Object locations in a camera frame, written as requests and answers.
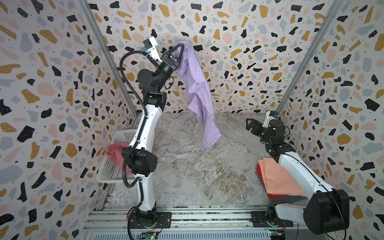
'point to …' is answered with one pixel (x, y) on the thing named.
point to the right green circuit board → (275, 235)
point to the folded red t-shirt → (269, 195)
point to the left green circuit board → (150, 235)
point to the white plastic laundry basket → (109, 171)
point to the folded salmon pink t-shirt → (278, 180)
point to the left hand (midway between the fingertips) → (191, 46)
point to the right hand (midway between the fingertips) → (252, 118)
